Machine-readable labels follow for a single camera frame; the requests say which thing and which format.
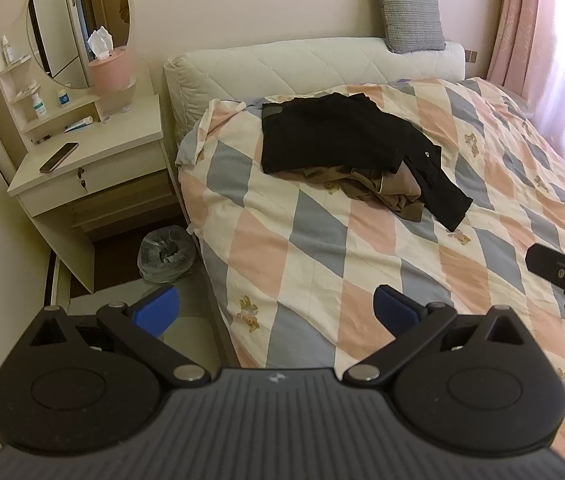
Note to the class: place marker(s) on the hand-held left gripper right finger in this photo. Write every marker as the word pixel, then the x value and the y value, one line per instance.
pixel 395 310

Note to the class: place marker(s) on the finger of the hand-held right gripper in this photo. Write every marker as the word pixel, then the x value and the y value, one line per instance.
pixel 552 266

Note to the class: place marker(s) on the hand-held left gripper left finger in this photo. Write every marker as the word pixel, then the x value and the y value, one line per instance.
pixel 155 309

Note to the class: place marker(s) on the black pants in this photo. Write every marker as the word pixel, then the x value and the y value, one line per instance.
pixel 332 135

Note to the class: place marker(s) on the trash bin with plastic bag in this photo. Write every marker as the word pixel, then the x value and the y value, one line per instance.
pixel 165 255

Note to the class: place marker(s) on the diamond patterned quilt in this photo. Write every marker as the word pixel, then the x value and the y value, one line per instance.
pixel 312 245

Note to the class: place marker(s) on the brown garment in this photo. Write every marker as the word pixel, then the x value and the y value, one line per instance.
pixel 397 192

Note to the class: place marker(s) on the drawer keys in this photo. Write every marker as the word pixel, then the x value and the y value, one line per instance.
pixel 82 181

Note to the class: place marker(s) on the white dressing table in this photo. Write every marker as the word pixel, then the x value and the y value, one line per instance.
pixel 117 135

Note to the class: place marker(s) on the smartphone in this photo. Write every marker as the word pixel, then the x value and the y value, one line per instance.
pixel 59 157

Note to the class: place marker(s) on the toothpaste tube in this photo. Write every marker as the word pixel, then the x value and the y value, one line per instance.
pixel 79 124

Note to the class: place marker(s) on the blue and white bottle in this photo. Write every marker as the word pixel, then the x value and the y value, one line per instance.
pixel 63 98

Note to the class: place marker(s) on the white bottle green label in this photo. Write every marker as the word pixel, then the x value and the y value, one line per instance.
pixel 39 107

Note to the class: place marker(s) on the pink tissue holder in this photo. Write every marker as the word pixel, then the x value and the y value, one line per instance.
pixel 108 72

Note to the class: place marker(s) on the pink curtain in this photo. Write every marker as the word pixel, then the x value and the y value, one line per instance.
pixel 517 25

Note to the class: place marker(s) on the white quilted headboard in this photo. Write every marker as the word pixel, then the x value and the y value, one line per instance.
pixel 287 65

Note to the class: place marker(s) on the white tissue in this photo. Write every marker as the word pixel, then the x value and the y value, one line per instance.
pixel 100 42

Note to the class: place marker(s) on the grey pillow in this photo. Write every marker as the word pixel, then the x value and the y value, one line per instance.
pixel 410 10

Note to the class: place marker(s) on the small white bottle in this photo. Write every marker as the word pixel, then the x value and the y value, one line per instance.
pixel 9 51

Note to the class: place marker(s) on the oval mirror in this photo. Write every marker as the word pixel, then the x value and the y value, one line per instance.
pixel 57 25

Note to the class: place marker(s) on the wall socket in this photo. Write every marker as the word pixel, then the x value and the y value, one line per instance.
pixel 470 56

